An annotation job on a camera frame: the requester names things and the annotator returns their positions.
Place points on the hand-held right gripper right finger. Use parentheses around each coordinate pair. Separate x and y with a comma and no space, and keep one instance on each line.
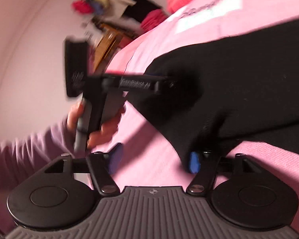
(194,161)

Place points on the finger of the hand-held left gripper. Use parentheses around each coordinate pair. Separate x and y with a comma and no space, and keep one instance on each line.
(168,84)

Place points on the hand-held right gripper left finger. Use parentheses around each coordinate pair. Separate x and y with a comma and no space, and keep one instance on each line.
(114,158)

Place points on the black pants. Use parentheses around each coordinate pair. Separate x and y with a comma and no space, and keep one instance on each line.
(239,79)

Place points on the person's left forearm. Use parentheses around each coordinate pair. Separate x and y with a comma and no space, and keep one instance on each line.
(27,154)

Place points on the person's left hand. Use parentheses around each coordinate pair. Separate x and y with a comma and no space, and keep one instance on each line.
(107,129)

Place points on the pink printed bed sheet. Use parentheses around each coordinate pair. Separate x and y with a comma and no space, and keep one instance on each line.
(149,139)

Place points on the stack of red folded clothes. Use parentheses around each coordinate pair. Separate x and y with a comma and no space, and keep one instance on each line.
(154,20)

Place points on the hanging clothes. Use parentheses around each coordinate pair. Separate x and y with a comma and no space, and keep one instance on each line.
(107,2)

